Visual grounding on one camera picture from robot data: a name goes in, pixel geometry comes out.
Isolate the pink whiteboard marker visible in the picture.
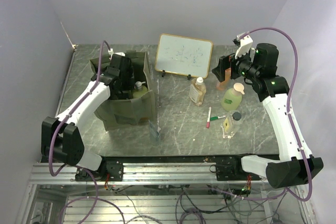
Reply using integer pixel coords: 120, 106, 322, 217
206, 106, 212, 129

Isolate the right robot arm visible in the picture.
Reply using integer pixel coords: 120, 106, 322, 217
212, 43, 323, 188

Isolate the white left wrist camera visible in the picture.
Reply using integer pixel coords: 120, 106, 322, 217
108, 48, 125, 59

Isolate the green canvas bag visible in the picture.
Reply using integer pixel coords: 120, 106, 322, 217
94, 50, 156, 131

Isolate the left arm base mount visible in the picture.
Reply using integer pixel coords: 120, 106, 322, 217
75, 160, 124, 182

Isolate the orange bottle pink cap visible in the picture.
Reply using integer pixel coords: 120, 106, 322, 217
216, 68, 231, 90

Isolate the yellow-green lotion bottle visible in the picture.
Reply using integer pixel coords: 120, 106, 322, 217
132, 81, 148, 99

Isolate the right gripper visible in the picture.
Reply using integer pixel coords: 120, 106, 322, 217
212, 45, 260, 82

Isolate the green whiteboard marker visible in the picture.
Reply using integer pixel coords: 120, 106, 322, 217
210, 115, 226, 121

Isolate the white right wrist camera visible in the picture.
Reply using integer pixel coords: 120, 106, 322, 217
233, 33, 253, 59

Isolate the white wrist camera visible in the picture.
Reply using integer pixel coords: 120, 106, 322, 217
233, 33, 253, 59
108, 48, 125, 59

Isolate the clear bottle yellow label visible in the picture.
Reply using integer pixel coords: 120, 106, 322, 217
223, 111, 242, 138

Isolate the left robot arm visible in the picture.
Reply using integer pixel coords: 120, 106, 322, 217
41, 51, 134, 180

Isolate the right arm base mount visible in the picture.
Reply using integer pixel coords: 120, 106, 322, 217
215, 155, 247, 181

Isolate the small whiteboard with stand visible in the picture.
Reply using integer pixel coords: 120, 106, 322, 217
154, 34, 213, 79

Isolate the amber pump soap bottle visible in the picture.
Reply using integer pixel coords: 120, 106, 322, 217
189, 77, 206, 106

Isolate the green bottle beige pump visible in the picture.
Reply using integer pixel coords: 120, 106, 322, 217
221, 83, 245, 112

